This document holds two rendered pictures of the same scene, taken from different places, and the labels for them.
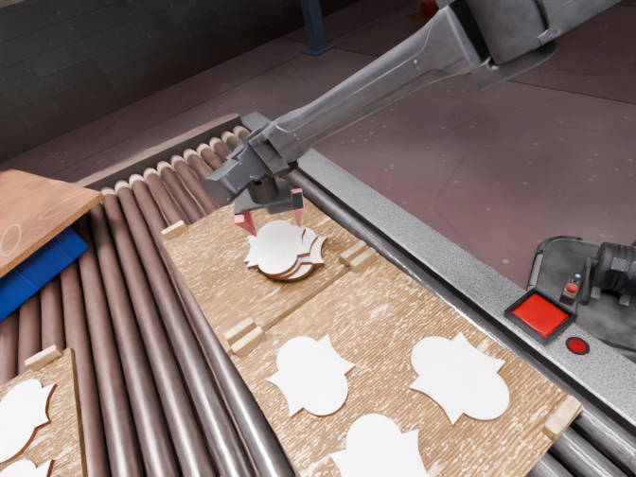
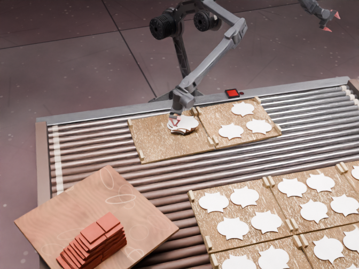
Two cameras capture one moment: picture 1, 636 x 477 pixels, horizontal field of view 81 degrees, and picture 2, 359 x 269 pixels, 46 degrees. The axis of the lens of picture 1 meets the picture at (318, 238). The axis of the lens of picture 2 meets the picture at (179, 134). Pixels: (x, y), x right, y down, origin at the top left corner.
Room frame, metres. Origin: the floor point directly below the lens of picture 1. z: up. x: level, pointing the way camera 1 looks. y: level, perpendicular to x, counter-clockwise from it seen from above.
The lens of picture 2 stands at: (0.45, 1.89, 2.57)
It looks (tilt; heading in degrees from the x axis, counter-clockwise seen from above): 43 degrees down; 275
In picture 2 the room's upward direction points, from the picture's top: 3 degrees clockwise
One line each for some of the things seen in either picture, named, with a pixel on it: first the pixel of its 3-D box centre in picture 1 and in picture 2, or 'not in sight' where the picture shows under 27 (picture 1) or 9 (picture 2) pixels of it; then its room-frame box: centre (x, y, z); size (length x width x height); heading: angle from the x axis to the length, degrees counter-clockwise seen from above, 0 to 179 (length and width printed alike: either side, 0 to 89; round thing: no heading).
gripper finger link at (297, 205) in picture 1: (289, 210); not in sight; (0.61, 0.04, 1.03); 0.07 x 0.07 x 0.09; 85
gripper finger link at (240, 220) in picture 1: (256, 218); (175, 118); (0.61, 0.11, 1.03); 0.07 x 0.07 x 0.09; 85
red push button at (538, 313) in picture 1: (538, 315); (232, 93); (0.30, -0.32, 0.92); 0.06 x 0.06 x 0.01; 22
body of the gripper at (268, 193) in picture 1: (262, 186); (177, 104); (0.61, 0.08, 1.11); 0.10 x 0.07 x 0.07; 85
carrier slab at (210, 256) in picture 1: (257, 247); (169, 135); (0.64, 0.14, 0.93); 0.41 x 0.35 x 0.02; 25
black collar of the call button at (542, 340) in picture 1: (538, 315); (232, 93); (0.30, -0.32, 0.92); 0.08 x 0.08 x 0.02; 22
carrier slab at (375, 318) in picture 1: (381, 379); (237, 121); (0.26, -0.04, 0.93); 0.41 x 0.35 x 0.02; 25
